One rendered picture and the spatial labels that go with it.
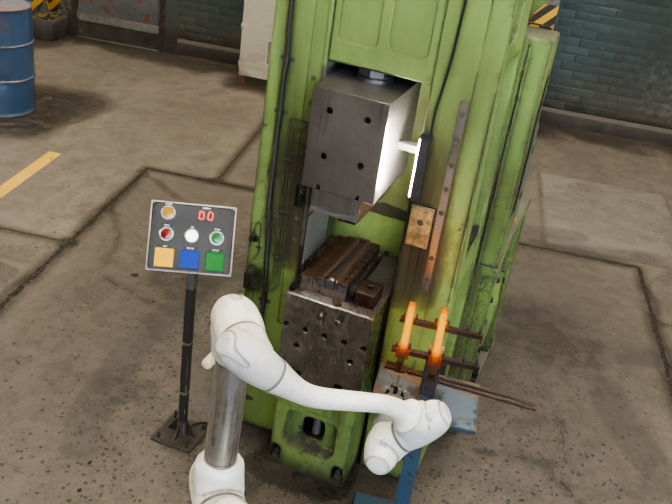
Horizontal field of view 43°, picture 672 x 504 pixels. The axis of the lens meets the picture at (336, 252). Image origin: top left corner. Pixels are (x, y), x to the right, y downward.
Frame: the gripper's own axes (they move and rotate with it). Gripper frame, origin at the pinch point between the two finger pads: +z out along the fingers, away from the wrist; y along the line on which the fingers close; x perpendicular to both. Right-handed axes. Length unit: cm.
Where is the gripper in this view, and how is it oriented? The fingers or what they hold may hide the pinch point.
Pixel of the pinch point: (396, 384)
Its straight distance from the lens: 287.3
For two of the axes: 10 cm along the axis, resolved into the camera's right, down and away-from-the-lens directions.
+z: 2.0, -4.4, 8.8
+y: 9.7, 2.2, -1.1
